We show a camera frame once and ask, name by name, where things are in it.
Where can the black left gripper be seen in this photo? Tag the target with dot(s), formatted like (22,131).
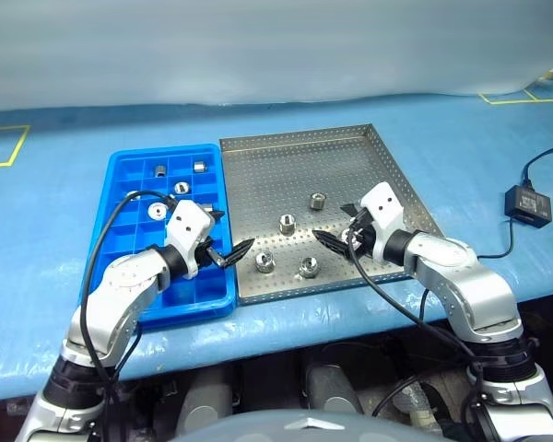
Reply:
(205,253)

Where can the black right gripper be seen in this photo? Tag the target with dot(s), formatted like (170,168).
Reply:
(361,239)

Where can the metal nut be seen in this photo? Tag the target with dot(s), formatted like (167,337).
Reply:
(318,201)

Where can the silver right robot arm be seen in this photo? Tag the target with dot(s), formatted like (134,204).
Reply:
(465,276)

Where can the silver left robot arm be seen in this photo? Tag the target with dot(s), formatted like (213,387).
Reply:
(120,285)

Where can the blue compartment tray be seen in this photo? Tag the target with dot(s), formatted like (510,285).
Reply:
(212,291)

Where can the perforated metal tray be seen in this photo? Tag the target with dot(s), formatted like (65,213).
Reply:
(276,184)

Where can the grey rounded cylinder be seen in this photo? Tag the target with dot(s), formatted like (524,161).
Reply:
(332,389)
(207,400)

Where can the blue plastic table cover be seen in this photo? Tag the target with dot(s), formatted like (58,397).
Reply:
(50,230)

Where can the black power adapter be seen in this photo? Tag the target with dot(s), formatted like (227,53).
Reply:
(527,205)

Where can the grey robot torso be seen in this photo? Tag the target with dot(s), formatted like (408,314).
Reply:
(304,428)

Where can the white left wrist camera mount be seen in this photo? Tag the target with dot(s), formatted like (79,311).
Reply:
(189,225)

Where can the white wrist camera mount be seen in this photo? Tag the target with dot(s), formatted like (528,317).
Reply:
(189,225)
(384,207)

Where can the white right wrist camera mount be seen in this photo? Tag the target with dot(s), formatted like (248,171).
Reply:
(384,207)

